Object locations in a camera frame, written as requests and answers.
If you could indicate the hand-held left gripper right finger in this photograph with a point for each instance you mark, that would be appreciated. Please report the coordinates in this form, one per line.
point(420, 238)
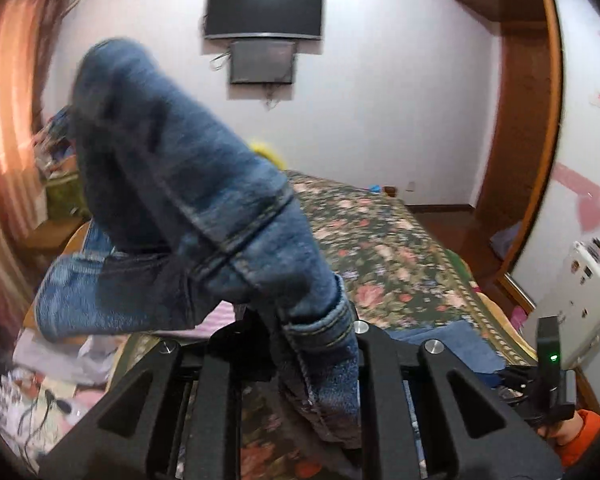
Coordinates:
point(430, 390)

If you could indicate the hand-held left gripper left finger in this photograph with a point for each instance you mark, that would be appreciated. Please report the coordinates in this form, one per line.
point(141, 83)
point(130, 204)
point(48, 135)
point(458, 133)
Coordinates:
point(220, 385)

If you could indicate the blue denim pants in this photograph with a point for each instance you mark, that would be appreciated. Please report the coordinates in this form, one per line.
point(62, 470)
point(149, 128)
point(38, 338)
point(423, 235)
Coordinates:
point(180, 185)

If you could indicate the person's right forearm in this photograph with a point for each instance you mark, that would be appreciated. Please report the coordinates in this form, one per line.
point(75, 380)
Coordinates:
point(582, 437)

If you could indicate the pink striped garment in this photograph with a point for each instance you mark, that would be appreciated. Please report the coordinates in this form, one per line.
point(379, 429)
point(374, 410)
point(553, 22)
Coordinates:
point(220, 317)

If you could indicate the white crumpled cloth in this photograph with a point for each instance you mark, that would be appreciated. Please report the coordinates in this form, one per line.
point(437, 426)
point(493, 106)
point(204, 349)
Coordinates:
point(70, 357)

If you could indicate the dark floral blanket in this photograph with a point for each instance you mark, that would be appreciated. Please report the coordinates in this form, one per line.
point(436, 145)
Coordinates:
point(380, 240)

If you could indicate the brown wooden room door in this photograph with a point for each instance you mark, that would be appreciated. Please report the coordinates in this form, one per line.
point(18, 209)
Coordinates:
point(525, 135)

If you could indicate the yellow foam tube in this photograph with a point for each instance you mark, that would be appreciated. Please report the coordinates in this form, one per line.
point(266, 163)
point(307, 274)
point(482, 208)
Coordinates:
point(267, 152)

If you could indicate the green patterned storage bag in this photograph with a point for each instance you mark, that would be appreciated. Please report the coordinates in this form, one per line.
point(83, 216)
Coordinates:
point(65, 197)

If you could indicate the pile of clothes and boxes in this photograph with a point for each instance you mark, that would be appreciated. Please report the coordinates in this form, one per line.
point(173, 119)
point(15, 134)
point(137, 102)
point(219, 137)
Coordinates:
point(55, 140)

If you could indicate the orange brown curtain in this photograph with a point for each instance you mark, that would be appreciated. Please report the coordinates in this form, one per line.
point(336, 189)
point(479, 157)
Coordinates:
point(10, 135)

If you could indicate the small black wall monitor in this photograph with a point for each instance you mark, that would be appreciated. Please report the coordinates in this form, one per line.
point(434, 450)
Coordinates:
point(262, 62)

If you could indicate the black wall television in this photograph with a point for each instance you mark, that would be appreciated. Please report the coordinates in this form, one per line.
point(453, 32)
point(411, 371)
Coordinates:
point(265, 7)

